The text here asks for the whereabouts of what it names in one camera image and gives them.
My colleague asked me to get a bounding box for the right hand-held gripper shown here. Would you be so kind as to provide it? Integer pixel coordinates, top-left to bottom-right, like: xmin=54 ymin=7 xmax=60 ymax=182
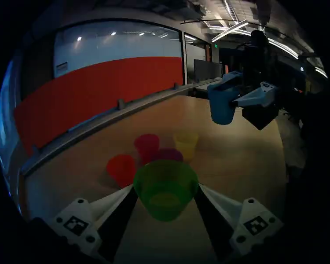
xmin=221 ymin=29 xmax=282 ymax=131

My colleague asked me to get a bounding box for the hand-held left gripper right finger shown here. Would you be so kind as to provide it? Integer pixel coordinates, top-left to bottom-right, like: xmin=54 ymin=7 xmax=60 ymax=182
xmin=193 ymin=183 xmax=283 ymax=264

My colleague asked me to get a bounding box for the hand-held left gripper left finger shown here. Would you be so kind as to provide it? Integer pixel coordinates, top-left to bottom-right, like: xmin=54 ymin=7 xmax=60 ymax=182
xmin=50 ymin=184 xmax=139 ymax=264

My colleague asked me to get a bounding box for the blue plastic cup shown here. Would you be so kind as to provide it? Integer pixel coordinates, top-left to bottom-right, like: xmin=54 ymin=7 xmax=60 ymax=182
xmin=207 ymin=82 xmax=241 ymax=125

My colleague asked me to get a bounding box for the green plastic cup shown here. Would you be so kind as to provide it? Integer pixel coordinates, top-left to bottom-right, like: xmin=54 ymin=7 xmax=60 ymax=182
xmin=134 ymin=161 xmax=199 ymax=222

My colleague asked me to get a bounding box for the red plastic cup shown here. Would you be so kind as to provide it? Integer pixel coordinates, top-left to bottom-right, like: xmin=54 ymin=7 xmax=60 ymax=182
xmin=106 ymin=154 xmax=136 ymax=189

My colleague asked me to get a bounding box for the yellow plastic cup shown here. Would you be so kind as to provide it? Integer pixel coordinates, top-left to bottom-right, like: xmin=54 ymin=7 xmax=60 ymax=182
xmin=173 ymin=132 xmax=198 ymax=163

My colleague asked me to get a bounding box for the crimson plastic cup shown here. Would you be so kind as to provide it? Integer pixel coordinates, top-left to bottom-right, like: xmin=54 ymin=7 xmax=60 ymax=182
xmin=134 ymin=134 xmax=160 ymax=167

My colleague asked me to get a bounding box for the purple plastic cup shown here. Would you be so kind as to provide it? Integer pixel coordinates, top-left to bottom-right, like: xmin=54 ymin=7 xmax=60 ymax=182
xmin=154 ymin=148 xmax=184 ymax=163

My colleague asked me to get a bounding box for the red desk screen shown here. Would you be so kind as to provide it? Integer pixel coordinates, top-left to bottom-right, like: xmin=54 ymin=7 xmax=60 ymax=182
xmin=14 ymin=56 xmax=223 ymax=176

